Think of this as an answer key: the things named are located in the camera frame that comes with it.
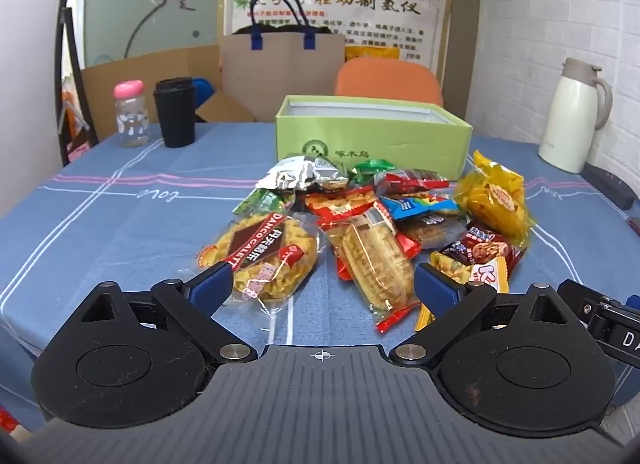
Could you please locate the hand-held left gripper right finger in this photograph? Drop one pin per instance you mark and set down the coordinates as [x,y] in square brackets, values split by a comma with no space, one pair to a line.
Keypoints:
[435,291]

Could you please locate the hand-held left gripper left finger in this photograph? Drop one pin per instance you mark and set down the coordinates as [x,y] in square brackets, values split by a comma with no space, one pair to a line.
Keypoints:
[212,286]

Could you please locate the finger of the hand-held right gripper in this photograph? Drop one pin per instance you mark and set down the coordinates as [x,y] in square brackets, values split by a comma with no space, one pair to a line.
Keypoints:
[575,301]

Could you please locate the yellow and white packet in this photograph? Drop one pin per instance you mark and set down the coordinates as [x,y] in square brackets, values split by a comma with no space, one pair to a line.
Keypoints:
[475,274]

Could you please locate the round yellow cookie packet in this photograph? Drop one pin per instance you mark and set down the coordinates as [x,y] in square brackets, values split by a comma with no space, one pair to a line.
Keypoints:
[265,264]

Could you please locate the clear brown cookie packet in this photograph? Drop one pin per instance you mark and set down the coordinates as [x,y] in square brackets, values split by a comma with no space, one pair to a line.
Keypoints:
[435,231]

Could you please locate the dark red chocolate cookie packet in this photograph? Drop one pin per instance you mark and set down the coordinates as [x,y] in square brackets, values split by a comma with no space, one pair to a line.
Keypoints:
[485,249]

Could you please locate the yellow waffle biscuit packet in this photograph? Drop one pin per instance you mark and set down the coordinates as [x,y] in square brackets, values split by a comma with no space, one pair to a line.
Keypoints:
[375,264]

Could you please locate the blue cracker packet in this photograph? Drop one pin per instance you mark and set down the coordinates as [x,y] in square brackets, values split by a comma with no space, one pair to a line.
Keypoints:
[420,206]

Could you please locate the green biscuit packet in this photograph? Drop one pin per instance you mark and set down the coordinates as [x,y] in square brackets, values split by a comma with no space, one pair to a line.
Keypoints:
[262,201]

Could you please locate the red orange cracker packet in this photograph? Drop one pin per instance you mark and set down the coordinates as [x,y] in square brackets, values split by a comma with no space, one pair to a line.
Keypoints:
[340,204]

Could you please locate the glossy green packet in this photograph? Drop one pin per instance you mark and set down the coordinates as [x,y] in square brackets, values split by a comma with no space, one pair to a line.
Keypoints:
[372,170]

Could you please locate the silver foil packet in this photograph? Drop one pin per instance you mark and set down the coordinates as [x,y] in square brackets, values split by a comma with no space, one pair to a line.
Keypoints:
[300,174]

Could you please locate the light green cardboard box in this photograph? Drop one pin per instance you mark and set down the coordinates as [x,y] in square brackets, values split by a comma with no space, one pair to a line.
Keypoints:
[380,144]

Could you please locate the blue checked tablecloth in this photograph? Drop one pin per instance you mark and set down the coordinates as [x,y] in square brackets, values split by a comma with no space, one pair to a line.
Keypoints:
[125,224]

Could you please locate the black flat case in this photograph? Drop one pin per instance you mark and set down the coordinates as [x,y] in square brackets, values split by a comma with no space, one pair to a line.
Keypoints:
[610,186]

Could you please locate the black cup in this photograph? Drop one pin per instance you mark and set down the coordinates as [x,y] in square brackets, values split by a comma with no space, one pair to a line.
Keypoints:
[174,117]

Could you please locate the white thermos jug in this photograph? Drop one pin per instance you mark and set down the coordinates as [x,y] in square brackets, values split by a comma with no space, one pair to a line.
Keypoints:
[570,124]

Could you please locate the clear bottle pink lid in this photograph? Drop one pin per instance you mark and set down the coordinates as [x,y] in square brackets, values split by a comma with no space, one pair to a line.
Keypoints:
[131,119]

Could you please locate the blue plastic object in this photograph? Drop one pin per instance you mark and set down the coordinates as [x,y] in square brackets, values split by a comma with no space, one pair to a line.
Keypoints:
[204,89]

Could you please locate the brown cardboard box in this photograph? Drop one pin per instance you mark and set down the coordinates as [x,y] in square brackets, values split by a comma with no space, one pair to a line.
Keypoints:
[150,69]

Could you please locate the framed wall poster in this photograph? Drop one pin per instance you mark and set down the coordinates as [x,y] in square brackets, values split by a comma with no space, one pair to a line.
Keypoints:
[390,19]

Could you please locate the black metal frame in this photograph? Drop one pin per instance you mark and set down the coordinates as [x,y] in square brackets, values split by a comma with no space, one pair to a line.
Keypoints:
[75,44]

